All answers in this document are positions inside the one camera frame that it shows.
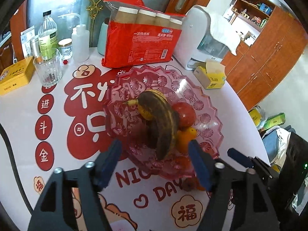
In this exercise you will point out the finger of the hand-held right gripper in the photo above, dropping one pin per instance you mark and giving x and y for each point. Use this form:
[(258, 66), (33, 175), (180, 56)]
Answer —
[(238, 155)]

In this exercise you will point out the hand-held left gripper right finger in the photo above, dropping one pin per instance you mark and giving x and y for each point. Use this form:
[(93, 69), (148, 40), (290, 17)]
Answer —
[(199, 163)]

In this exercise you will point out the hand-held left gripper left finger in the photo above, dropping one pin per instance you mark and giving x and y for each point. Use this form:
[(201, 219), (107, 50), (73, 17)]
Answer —
[(109, 161)]

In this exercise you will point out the pink glass fruit bowl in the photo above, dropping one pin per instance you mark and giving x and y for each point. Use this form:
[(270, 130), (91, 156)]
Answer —
[(202, 120)]

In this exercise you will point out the red tomato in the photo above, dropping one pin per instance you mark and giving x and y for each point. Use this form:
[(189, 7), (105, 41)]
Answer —
[(186, 114)]

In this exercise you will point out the overripe brown banana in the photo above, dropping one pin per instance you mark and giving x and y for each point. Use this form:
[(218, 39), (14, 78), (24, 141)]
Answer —
[(166, 125)]

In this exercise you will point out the small dark red fruit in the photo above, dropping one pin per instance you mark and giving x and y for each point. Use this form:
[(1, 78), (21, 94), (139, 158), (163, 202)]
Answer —
[(188, 185)]

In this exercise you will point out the white crumpled cloth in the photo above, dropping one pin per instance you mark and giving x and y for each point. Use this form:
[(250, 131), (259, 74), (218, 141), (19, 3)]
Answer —
[(285, 137)]

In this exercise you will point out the yellow plastic bag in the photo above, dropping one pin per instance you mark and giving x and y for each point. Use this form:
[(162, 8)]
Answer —
[(256, 116)]

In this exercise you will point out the green package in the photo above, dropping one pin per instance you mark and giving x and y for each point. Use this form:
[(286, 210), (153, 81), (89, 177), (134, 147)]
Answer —
[(274, 121)]

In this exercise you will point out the yellow tissue box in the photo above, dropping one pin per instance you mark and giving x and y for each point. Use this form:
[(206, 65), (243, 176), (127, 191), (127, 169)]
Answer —
[(211, 77)]

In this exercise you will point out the printed white tablecloth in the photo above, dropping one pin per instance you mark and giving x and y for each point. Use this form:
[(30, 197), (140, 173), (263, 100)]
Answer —
[(24, 125)]

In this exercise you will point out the wooden sideboard cabinet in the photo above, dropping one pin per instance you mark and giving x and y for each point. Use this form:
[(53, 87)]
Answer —
[(269, 60)]

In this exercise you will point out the clear glass tumbler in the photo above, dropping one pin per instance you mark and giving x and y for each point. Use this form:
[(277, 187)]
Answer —
[(48, 69)]

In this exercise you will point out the white squeeze bottle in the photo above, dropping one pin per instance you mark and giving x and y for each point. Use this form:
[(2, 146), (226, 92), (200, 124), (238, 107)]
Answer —
[(80, 45)]

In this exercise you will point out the small glass jar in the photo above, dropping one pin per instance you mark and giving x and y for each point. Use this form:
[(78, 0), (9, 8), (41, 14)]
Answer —
[(65, 50)]

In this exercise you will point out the red paper cup package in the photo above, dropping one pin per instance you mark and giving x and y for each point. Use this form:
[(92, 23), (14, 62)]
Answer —
[(139, 45)]

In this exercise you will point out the white cloth cover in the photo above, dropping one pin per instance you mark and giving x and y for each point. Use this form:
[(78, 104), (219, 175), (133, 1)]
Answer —
[(223, 33)]

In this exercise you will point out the pale green flask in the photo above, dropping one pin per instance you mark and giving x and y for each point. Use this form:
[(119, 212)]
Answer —
[(103, 38)]

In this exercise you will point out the yellow tin box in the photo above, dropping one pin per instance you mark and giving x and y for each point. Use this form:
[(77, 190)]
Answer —
[(16, 74)]

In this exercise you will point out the white countertop appliance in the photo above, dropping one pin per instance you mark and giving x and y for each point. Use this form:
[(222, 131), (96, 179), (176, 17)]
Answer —
[(195, 28)]

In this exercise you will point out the silver metal can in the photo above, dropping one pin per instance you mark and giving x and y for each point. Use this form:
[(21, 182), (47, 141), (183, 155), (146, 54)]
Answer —
[(34, 47)]

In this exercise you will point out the clear bottle green label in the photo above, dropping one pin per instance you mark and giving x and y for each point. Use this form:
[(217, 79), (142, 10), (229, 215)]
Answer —
[(48, 38)]

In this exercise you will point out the white and blue carton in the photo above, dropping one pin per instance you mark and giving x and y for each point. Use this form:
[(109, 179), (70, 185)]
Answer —
[(26, 41)]

